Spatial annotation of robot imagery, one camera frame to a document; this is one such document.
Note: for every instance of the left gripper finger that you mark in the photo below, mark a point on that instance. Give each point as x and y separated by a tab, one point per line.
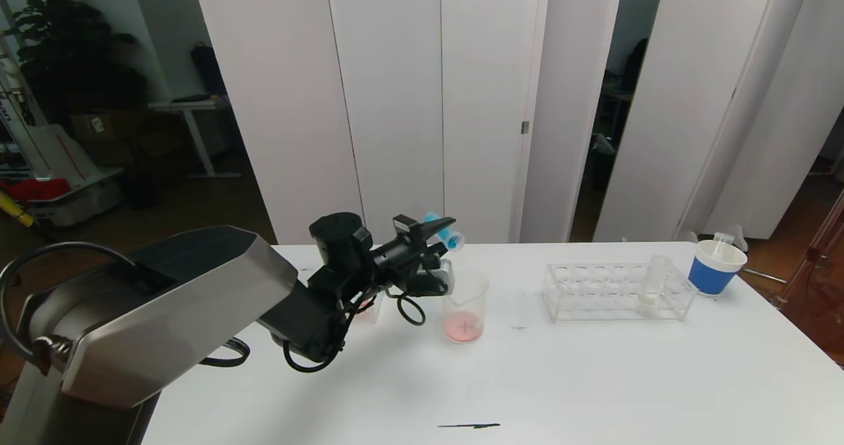
438	254
428	229

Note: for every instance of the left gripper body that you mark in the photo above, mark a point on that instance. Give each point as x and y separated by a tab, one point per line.
405	233

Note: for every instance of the blue pigment test tube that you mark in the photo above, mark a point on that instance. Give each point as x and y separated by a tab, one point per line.
452	237

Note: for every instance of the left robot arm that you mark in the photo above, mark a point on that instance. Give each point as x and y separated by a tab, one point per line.
165	313

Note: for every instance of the clear glass beaker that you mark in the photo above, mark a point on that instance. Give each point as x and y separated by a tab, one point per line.
465	323

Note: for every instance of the clear acrylic tube rack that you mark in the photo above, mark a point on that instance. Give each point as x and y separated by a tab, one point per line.
606	308
376	314

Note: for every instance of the yellow pigment test tube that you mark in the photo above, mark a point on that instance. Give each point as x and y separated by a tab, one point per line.
649	301

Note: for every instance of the white folding partition screen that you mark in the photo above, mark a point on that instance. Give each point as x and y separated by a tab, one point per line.
692	102
395	102

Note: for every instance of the white standing desk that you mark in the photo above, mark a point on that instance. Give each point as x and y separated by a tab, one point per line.
190	105

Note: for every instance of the black bag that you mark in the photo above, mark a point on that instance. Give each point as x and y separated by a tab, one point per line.
208	68

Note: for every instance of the blue white paper cup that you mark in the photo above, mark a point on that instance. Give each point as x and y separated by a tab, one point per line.
712	276

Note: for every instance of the white floor object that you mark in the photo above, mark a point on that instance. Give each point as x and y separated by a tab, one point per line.
740	239

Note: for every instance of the brown cardboard box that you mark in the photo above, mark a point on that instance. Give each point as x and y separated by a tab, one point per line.
107	127

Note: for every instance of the grey crate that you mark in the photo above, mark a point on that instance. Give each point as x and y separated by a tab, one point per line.
78	201

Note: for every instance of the white board with red line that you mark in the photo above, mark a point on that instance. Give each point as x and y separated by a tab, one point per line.
55	153

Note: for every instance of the red box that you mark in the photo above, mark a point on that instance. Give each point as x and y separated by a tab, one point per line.
31	188

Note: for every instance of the dark green potted plant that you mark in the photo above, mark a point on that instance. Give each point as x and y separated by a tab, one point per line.
66	56

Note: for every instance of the yellow tool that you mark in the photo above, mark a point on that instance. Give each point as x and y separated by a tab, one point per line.
16	209

